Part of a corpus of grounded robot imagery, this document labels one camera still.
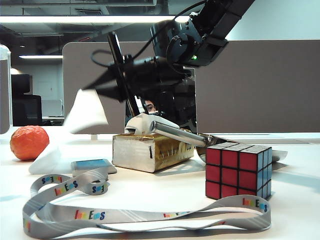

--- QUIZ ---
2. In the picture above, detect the black office chair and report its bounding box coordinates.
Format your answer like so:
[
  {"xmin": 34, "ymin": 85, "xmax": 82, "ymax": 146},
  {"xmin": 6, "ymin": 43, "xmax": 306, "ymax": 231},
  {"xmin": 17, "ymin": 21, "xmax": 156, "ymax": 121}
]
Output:
[{"xmin": 11, "ymin": 94, "xmax": 43, "ymax": 127}]

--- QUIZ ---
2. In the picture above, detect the ceiling air vent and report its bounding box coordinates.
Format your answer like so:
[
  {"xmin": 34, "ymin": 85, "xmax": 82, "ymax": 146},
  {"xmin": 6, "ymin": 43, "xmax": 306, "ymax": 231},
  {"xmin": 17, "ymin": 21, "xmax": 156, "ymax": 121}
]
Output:
[{"xmin": 74, "ymin": 8, "xmax": 109, "ymax": 16}]

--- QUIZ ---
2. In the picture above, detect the silver metal tube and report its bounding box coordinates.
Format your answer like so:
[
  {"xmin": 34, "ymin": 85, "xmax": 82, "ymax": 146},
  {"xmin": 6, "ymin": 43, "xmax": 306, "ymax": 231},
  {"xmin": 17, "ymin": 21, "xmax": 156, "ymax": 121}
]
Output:
[{"xmin": 150, "ymin": 120, "xmax": 237, "ymax": 161}]

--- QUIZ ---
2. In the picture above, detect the grey desk partition panel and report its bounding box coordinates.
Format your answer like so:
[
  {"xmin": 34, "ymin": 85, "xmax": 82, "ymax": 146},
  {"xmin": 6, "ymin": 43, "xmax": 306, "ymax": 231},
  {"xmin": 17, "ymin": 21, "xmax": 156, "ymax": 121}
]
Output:
[{"xmin": 0, "ymin": 43, "xmax": 13, "ymax": 135}]

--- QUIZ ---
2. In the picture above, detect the white tissue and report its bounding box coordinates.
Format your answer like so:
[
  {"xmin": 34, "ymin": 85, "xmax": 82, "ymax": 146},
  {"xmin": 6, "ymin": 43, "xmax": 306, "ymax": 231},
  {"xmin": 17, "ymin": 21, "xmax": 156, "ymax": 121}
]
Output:
[
  {"xmin": 28, "ymin": 88, "xmax": 110, "ymax": 175},
  {"xmin": 124, "ymin": 112, "xmax": 180, "ymax": 133}
]

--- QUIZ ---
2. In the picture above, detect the Rubik's cube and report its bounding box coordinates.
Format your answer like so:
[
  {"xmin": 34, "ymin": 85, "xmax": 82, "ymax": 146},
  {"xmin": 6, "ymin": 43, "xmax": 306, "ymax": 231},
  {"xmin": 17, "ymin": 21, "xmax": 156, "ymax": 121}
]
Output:
[{"xmin": 204, "ymin": 141, "xmax": 273, "ymax": 201}]

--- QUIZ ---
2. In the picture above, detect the gold white tissue box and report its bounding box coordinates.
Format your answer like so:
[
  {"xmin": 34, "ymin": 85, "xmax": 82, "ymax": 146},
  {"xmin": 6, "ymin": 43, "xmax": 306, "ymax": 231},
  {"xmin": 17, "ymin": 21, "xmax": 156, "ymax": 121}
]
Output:
[{"xmin": 111, "ymin": 133, "xmax": 195, "ymax": 173}]

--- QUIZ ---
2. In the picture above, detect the black cabinet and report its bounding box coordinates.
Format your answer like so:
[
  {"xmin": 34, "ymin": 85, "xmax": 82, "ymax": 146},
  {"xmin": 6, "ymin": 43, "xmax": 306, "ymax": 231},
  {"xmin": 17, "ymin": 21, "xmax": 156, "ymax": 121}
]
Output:
[{"xmin": 11, "ymin": 74, "xmax": 33, "ymax": 96}]

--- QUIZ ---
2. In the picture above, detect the brown desk partition panel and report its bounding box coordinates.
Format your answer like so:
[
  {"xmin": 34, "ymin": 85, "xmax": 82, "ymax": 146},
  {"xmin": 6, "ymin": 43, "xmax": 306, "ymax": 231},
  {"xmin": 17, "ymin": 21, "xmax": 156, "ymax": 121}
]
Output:
[{"xmin": 61, "ymin": 39, "xmax": 320, "ymax": 136}]

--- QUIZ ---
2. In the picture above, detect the short ceiling light strip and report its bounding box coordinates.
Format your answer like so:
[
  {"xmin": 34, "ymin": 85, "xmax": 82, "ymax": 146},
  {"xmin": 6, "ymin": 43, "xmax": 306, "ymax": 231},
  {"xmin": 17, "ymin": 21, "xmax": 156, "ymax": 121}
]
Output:
[{"xmin": 18, "ymin": 55, "xmax": 64, "ymax": 60}]

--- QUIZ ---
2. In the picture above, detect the crumpled orange ball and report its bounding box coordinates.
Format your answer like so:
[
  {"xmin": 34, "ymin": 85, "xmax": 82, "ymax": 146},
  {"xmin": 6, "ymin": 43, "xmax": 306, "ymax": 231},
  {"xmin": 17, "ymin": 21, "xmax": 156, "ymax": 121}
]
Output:
[{"xmin": 9, "ymin": 125, "xmax": 50, "ymax": 161}]

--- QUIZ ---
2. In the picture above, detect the long ceiling light strip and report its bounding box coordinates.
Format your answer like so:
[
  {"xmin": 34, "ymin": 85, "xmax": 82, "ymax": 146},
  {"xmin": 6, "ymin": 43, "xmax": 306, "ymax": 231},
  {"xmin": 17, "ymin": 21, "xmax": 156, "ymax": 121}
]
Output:
[{"xmin": 0, "ymin": 15, "xmax": 193, "ymax": 25}]

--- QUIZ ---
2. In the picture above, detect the black camera cable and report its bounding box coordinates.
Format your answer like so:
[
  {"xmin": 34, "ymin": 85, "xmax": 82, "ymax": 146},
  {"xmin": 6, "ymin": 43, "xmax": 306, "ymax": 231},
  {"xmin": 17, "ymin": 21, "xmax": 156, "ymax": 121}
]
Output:
[{"xmin": 90, "ymin": 0, "xmax": 208, "ymax": 68}]

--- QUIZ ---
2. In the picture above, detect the grey printed lanyard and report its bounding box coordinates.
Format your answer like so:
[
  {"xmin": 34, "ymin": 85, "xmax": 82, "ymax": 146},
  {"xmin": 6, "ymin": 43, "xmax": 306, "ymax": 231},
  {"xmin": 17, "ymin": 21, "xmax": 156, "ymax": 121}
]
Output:
[{"xmin": 22, "ymin": 167, "xmax": 272, "ymax": 239}]

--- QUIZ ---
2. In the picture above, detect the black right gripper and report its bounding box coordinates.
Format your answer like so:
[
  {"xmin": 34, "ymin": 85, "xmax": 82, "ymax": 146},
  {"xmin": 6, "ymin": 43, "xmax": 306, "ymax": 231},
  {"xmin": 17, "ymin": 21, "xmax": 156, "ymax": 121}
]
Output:
[{"xmin": 83, "ymin": 31, "xmax": 180, "ymax": 117}]

